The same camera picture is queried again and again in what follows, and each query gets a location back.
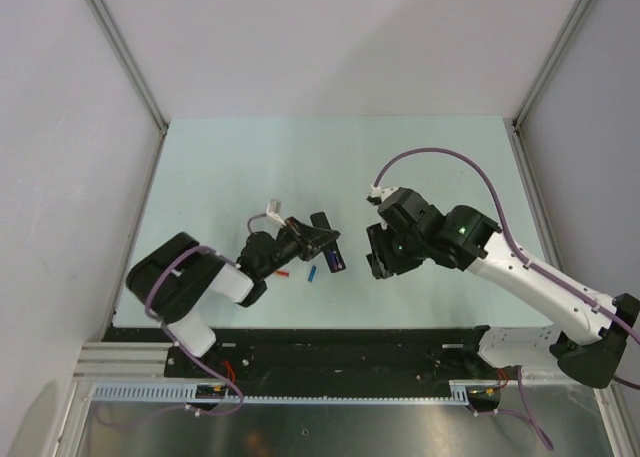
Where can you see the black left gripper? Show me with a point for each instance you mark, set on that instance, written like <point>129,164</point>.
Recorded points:
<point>303,235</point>

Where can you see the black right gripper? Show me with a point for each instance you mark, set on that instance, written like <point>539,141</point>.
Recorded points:
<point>385,264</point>

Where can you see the blue magenta battery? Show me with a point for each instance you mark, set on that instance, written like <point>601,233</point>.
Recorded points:
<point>339,263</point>

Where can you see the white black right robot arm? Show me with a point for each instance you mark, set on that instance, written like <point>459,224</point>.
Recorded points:
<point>588,333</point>

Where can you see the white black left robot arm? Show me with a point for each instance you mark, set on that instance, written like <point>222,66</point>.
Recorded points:
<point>171,280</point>

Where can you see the light blue battery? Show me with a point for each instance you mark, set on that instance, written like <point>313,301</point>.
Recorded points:
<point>312,274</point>

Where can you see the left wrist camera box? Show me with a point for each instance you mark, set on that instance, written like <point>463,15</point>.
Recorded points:
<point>272,213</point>

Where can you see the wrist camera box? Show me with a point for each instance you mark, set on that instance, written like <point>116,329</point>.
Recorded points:
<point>377,194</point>
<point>272,213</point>

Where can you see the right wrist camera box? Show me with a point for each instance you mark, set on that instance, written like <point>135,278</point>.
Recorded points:
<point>377,194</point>

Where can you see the grey slotted cable duct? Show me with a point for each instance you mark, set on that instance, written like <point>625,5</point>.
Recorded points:
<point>208,393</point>

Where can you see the aluminium frame post left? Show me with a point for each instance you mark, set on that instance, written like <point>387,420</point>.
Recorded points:
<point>122,51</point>

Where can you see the aluminium frame post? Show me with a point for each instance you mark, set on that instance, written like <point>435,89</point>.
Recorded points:
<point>569,30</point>
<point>122,51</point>

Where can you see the aluminium frame post right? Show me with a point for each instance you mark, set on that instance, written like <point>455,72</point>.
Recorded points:
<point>569,30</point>

